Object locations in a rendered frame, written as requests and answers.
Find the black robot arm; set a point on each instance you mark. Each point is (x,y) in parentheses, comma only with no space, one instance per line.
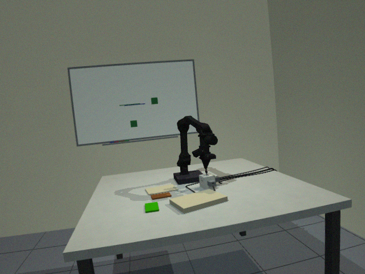
(206,137)

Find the green flat block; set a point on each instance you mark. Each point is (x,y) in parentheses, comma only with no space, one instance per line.
(151,207)

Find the beige flat rectangular block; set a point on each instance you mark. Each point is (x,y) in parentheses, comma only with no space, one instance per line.
(198,200)

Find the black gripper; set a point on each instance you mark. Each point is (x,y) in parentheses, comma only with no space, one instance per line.
(207,156)

